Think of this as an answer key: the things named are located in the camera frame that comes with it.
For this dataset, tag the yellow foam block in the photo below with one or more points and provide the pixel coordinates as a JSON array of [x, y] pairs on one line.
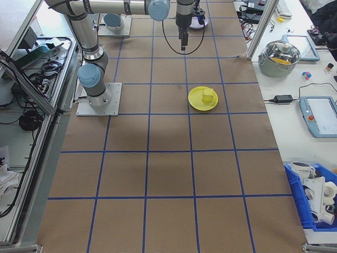
[[207, 96]]

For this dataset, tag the lavender round plate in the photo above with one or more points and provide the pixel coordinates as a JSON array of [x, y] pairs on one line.
[[194, 25]]

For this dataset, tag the yellow round plate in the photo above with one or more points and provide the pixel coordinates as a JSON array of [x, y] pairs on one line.
[[194, 101]]

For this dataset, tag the flat black electronics box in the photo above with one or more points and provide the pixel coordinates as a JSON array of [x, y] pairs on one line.
[[253, 18]]

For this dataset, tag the black labelled electronics box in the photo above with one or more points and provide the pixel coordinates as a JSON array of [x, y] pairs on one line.
[[252, 6]]

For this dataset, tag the silver cooking pot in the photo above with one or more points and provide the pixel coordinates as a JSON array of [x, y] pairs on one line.
[[273, 70]]

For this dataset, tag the silver pot lid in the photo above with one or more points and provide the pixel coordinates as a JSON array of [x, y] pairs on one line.
[[279, 50]]

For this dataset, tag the small yellow bench block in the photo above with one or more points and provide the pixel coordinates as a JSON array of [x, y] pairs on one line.
[[281, 19]]

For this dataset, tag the white keyboard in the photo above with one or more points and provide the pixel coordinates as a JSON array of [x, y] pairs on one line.
[[283, 8]]

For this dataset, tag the black power adapter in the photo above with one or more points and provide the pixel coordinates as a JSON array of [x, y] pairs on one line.
[[283, 98]]

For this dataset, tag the blue grey teach pendant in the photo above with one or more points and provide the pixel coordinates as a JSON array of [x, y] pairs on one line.
[[321, 116], [300, 46]]

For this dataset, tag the small colourful ball toy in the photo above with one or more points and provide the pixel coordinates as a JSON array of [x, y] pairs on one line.
[[306, 75]]

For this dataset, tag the small red black device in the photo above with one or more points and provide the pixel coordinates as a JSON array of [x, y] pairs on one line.
[[313, 32]]

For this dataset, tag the black bag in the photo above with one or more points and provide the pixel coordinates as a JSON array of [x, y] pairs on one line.
[[323, 15]]

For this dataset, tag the white power strip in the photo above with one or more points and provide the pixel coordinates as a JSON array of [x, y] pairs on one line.
[[46, 85]]

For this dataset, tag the small dark capped bottle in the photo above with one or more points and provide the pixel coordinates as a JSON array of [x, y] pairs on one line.
[[328, 69]]

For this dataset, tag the white workbench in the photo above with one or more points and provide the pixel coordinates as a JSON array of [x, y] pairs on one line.
[[289, 147]]

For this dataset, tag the green flat board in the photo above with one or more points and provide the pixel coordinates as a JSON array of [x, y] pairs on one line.
[[34, 54]]

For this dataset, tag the grey box device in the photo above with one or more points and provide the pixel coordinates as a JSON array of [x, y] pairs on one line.
[[27, 38]]

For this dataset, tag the white printed mug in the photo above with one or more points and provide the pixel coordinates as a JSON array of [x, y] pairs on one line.
[[300, 171]]

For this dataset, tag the blue plastic bin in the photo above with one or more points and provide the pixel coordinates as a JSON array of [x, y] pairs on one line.
[[297, 200]]

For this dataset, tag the white plastic pipe fittings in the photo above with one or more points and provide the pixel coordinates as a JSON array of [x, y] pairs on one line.
[[318, 195]]

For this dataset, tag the white crumpled cloth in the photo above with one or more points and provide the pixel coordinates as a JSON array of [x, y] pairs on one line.
[[8, 179]]

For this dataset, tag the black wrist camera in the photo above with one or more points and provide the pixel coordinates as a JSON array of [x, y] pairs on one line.
[[199, 13]]

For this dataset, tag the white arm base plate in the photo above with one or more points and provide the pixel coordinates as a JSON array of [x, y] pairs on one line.
[[113, 105], [126, 31]]

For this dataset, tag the aluminium profile post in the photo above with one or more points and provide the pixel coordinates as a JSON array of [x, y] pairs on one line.
[[261, 29]]

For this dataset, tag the V-shaped aluminium bar frame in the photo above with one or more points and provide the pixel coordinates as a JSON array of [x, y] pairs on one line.
[[31, 179]]

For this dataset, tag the metal corner bracket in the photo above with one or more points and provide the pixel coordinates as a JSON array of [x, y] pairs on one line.
[[316, 249]]

